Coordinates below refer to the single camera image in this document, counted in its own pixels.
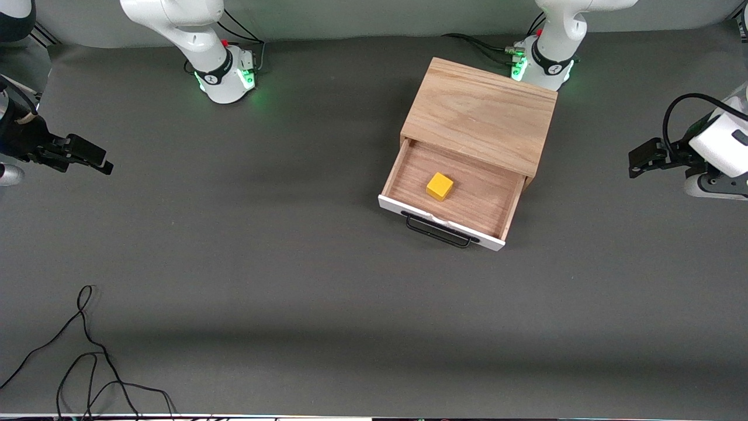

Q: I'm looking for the black left base cable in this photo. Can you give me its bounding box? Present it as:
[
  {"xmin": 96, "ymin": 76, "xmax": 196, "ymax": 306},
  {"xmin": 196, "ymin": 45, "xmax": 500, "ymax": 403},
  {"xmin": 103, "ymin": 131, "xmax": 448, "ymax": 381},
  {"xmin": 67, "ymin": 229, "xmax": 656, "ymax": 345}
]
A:
[{"xmin": 441, "ymin": 32, "xmax": 522, "ymax": 66}]

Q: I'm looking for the aluminium frame rail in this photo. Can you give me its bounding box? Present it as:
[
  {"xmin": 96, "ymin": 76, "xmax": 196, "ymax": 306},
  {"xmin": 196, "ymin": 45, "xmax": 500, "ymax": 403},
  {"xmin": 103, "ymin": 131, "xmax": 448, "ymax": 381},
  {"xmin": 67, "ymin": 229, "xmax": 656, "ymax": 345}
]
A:
[{"xmin": 26, "ymin": 23, "xmax": 62, "ymax": 49}]

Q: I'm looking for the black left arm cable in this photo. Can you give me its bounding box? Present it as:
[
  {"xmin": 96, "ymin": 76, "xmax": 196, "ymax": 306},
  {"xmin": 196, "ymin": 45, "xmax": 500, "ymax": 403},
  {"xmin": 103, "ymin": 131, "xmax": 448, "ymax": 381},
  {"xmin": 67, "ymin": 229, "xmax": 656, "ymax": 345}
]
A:
[{"xmin": 663, "ymin": 92, "xmax": 748, "ymax": 148}]

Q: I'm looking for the thin black loose cable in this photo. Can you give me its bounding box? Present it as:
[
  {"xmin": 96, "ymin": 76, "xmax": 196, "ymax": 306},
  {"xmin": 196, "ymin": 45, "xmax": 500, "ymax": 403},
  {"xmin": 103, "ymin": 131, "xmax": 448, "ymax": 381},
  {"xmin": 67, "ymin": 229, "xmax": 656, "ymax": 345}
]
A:
[{"xmin": 0, "ymin": 285, "xmax": 177, "ymax": 421}]

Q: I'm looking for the yellow wooden block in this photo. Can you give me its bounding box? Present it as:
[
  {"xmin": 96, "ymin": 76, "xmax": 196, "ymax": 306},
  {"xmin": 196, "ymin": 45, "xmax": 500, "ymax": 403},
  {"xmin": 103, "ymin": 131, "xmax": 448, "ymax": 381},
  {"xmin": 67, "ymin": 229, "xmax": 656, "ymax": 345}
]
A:
[{"xmin": 425, "ymin": 172, "xmax": 455, "ymax": 202}]

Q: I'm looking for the black metal drawer handle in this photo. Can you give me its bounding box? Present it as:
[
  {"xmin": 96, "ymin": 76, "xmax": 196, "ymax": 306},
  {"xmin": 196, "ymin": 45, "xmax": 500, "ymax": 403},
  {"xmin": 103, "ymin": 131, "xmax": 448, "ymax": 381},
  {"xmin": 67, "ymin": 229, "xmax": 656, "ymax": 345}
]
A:
[{"xmin": 401, "ymin": 212, "xmax": 480, "ymax": 249}]

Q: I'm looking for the black base cable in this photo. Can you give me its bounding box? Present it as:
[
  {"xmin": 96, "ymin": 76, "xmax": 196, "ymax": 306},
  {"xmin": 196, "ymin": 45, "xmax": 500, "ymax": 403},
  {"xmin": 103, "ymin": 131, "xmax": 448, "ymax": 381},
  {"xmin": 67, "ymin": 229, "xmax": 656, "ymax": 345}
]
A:
[
  {"xmin": 219, "ymin": 6, "xmax": 267, "ymax": 74},
  {"xmin": 441, "ymin": 32, "xmax": 522, "ymax": 66}
]

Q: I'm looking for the wooden drawer with white front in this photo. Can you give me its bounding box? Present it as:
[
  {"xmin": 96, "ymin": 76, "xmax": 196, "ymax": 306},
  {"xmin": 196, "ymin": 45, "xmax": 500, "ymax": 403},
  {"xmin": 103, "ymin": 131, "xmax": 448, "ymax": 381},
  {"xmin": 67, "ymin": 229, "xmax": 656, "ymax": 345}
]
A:
[{"xmin": 378, "ymin": 139, "xmax": 525, "ymax": 252}]

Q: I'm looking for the light wooden drawer cabinet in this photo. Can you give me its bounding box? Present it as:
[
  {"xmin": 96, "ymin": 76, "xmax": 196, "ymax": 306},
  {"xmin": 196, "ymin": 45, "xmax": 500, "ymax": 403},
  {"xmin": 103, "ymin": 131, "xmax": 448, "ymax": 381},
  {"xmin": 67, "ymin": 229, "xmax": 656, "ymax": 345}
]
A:
[{"xmin": 400, "ymin": 57, "xmax": 559, "ymax": 188}]

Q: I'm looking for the black right base cable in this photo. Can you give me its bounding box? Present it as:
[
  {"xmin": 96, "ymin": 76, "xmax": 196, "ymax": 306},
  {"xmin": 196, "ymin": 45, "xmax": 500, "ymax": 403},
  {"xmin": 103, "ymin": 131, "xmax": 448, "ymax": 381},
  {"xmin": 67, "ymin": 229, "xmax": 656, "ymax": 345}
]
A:
[{"xmin": 219, "ymin": 6, "xmax": 267, "ymax": 74}]

